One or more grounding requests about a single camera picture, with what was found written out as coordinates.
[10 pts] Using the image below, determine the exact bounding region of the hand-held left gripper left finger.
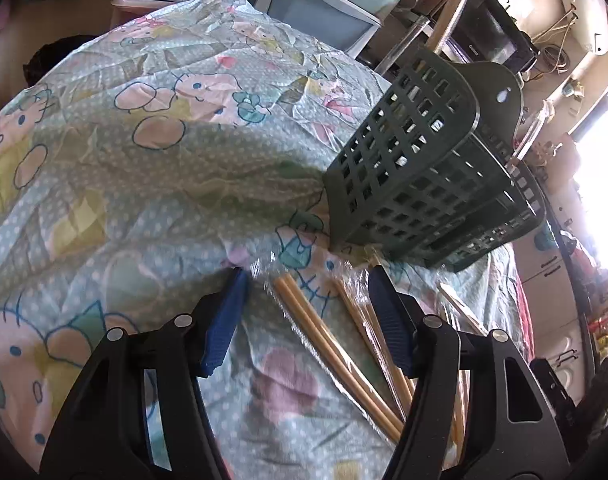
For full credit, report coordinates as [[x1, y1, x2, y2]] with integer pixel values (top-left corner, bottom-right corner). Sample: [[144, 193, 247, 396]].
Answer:
[[39, 267, 249, 480]]

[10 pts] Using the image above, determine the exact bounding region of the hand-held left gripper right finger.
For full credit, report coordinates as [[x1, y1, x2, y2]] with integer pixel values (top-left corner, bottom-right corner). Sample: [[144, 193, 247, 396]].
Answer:
[[369, 265, 572, 480]]

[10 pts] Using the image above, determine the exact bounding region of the plastic wooden chopsticks pair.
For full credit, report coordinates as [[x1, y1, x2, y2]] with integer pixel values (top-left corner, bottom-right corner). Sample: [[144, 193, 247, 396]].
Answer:
[[331, 245, 419, 413], [264, 275, 405, 443], [439, 282, 489, 336], [451, 367, 470, 461]]

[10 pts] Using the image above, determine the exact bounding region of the green plastic utensil basket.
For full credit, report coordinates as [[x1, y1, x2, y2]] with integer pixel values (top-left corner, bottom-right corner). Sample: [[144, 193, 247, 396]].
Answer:
[[323, 46, 547, 273]]

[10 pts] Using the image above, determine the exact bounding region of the pink fleece blanket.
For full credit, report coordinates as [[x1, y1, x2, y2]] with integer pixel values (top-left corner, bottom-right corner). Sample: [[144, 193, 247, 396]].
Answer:
[[511, 245, 537, 361]]

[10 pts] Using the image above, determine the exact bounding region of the white kitchen cabinet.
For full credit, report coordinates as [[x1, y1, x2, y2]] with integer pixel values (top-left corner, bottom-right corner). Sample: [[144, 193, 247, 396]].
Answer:
[[528, 247, 587, 361]]

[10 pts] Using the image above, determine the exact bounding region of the cartoon printed blue cloth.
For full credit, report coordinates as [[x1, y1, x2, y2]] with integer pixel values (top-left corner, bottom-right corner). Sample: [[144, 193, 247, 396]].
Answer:
[[0, 0, 534, 480]]

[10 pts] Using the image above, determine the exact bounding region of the dark bag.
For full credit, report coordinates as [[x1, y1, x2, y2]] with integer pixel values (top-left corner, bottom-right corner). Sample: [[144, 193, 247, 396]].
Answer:
[[23, 37, 77, 87]]

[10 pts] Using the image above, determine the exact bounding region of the black microwave oven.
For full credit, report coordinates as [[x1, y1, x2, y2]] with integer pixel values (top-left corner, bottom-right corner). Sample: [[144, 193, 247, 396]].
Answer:
[[449, 0, 540, 72]]

